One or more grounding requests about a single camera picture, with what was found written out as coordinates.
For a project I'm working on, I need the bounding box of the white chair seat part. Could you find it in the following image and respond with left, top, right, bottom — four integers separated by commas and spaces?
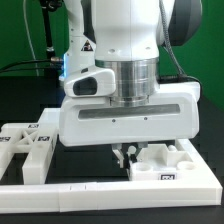
129, 144, 196, 181

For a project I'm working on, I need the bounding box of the white chair back part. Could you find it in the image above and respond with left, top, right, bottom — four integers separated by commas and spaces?
0, 123, 58, 185

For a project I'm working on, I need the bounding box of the braided grey cable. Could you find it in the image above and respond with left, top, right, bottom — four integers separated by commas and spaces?
158, 0, 201, 84

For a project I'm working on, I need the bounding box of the black cable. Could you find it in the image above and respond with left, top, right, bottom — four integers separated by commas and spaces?
0, 59, 64, 75

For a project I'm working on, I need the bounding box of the black camera stand pole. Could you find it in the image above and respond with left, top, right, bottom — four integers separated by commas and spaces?
39, 0, 63, 79

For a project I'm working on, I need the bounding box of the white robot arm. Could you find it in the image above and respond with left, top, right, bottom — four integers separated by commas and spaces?
59, 0, 202, 151

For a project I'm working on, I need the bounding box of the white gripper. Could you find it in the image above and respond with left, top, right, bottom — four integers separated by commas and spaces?
59, 82, 200, 168

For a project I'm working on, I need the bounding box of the white U-shaped frame obstacle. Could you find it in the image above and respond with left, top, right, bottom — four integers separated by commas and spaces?
0, 108, 223, 213

